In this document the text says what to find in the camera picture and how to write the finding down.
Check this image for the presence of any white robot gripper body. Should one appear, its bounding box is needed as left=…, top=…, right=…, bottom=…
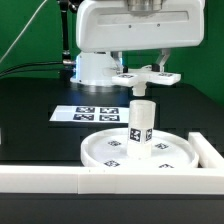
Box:
left=76, top=0, right=205, bottom=52

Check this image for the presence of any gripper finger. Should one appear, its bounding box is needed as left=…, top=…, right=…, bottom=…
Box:
left=152, top=48, right=171, bottom=72
left=111, top=51, right=128, bottom=73

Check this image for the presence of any white cross-shaped table base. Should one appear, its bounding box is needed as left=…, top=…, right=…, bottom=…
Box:
left=106, top=66, right=181, bottom=97

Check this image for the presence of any white round table top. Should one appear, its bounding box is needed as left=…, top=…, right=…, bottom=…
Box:
left=80, top=128, right=199, bottom=169

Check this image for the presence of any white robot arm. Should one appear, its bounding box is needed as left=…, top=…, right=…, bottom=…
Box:
left=72, top=0, right=205, bottom=87

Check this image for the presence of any white marker sheet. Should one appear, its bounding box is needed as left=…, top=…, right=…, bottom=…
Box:
left=50, top=106, right=129, bottom=123

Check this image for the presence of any white right fence bar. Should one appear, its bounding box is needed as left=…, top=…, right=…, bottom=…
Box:
left=188, top=132, right=224, bottom=169

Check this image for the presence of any white fence bar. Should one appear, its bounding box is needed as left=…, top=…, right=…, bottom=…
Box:
left=188, top=132, right=224, bottom=169
left=0, top=165, right=224, bottom=195

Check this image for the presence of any white front fence bar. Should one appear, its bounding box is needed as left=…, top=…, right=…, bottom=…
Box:
left=0, top=165, right=224, bottom=195

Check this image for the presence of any black camera stand pole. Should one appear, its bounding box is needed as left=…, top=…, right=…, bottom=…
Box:
left=57, top=0, right=84, bottom=82

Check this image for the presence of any black cable bundle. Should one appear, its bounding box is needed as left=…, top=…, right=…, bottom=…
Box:
left=0, top=60, right=65, bottom=79

